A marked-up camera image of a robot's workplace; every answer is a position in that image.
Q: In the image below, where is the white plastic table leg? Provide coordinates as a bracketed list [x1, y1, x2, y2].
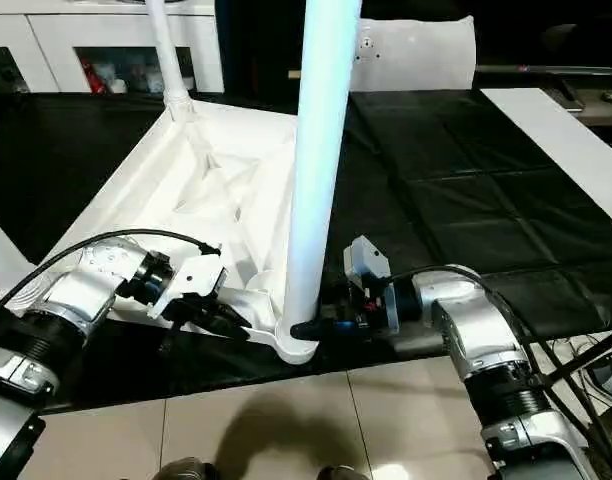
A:
[145, 0, 197, 121]
[281, 0, 365, 341]
[0, 209, 32, 291]

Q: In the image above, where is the black padded work mat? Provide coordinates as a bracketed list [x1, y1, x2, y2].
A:
[0, 88, 612, 411]

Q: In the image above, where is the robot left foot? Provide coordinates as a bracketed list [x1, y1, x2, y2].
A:
[155, 457, 217, 480]

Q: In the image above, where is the black metal bar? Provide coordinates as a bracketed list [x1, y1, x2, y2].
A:
[533, 329, 612, 386]

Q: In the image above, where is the white flat board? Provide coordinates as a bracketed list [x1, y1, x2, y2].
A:
[479, 87, 612, 221]

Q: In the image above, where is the black power adapter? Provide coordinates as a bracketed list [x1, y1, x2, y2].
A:
[588, 359, 612, 396]

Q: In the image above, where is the red bottle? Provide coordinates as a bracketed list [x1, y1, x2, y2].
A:
[81, 58, 100, 94]

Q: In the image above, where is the white cabinet with glass doors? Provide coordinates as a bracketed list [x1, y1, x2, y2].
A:
[0, 0, 225, 95]

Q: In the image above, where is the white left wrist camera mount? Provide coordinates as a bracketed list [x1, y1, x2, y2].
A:
[148, 254, 230, 319]

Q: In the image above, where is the black left wrist camera cable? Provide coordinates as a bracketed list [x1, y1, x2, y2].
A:
[0, 228, 222, 321]

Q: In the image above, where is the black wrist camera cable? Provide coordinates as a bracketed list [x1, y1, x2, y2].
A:
[0, 228, 222, 321]
[388, 264, 612, 471]

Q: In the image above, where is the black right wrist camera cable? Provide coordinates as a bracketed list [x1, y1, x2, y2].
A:
[388, 264, 612, 471]

